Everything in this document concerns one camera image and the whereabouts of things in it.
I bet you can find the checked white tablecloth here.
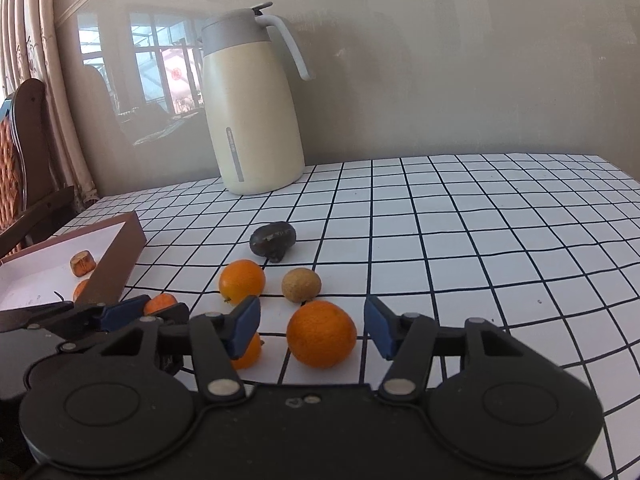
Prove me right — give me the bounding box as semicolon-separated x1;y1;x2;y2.
50;154;640;480

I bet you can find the orange-brown fruit chunk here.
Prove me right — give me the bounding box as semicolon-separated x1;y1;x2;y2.
69;250;97;277

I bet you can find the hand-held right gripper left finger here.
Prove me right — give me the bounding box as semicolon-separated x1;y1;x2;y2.
102;296;262;404

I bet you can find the brown cardboard box tray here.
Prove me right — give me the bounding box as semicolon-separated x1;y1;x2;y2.
0;211;147;311

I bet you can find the beige patterned curtain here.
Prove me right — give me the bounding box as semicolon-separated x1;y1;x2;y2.
0;0;98;203

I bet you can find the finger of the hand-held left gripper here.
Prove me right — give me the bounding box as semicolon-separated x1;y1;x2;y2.
145;304;191;376
0;296;151;341

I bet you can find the wooden sofa with quilted cushions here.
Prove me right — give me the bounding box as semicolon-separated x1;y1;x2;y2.
0;78;76;256

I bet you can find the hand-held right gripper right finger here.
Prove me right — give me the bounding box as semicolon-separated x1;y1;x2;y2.
364;296;521;404

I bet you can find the cream thermos jug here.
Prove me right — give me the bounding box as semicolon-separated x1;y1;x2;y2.
200;2;312;196

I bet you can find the small tan round fruit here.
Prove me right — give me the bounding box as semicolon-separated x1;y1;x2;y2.
281;268;321;304

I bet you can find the dark avocado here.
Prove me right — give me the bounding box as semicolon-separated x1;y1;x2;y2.
249;221;297;263

